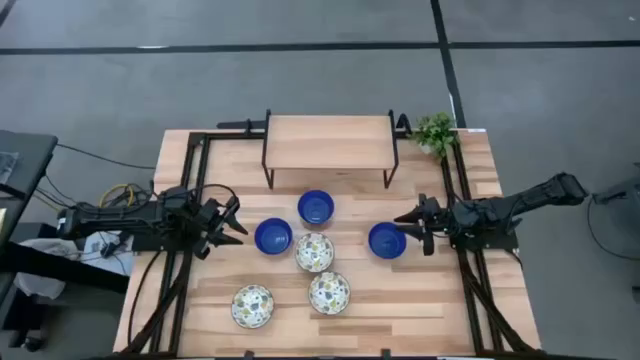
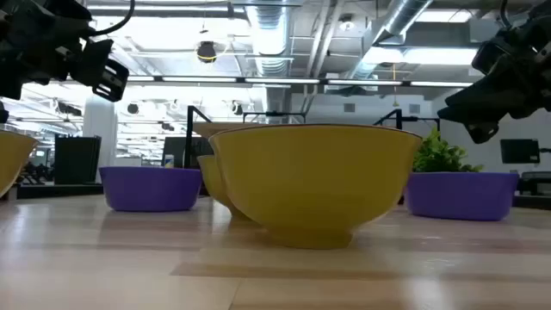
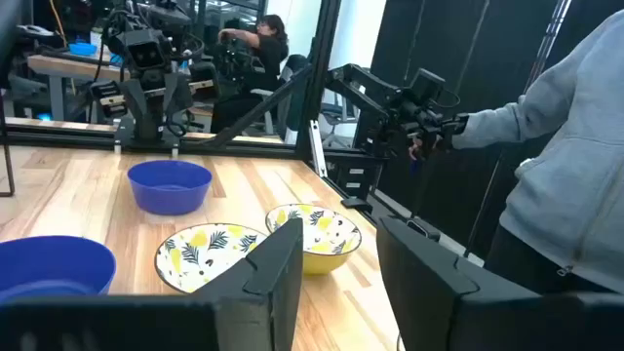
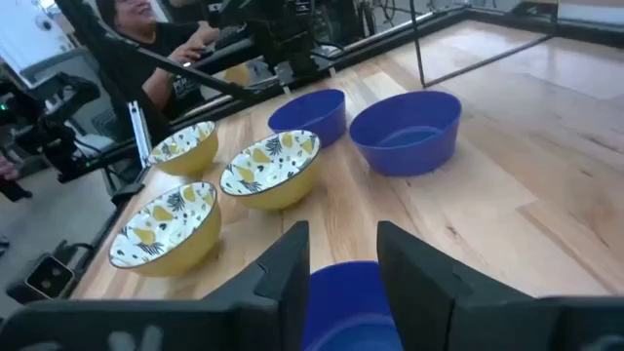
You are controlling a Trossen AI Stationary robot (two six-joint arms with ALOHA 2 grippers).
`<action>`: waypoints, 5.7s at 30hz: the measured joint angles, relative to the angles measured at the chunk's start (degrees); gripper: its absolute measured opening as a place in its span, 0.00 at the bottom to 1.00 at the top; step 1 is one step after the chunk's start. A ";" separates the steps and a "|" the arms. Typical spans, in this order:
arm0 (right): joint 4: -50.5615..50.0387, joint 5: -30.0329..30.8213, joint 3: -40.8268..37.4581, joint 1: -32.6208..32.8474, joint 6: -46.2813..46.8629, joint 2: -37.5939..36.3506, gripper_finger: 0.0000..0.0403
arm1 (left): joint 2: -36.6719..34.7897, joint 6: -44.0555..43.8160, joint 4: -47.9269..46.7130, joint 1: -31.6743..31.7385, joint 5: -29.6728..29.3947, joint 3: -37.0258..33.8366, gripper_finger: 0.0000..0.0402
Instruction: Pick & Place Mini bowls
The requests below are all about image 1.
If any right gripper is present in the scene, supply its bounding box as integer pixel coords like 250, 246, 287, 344
393, 193, 457, 257

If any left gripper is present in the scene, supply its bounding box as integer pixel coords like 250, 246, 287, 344
192, 195, 250, 261

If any blue plastic bowl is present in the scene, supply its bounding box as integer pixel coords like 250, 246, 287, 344
253, 217, 294, 256
297, 189, 336, 226
367, 221, 408, 260

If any yellow floral patterned bowl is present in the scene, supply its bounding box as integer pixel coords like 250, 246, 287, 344
294, 232, 335, 273
307, 271, 352, 316
230, 283, 276, 330

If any green plant in white pot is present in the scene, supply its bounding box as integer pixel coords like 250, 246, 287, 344
408, 111, 460, 160

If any black flat beam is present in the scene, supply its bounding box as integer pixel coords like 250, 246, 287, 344
0, 241, 132, 295

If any white cloth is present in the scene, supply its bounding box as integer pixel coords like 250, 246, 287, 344
13, 234, 135, 301

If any black desk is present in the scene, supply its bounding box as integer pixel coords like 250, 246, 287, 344
0, 130, 59, 236

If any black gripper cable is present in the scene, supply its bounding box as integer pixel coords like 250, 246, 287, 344
197, 182, 240, 202

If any black aluminium rig frame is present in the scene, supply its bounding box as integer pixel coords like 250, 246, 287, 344
113, 113, 544, 360

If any wooden shelf riser black frame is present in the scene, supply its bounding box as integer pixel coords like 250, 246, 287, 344
260, 108, 400, 191

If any yellow cable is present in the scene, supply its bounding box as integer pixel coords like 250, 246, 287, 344
98, 183, 136, 209

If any thin black cable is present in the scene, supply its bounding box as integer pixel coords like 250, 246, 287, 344
585, 195, 640, 262
55, 143, 157, 170

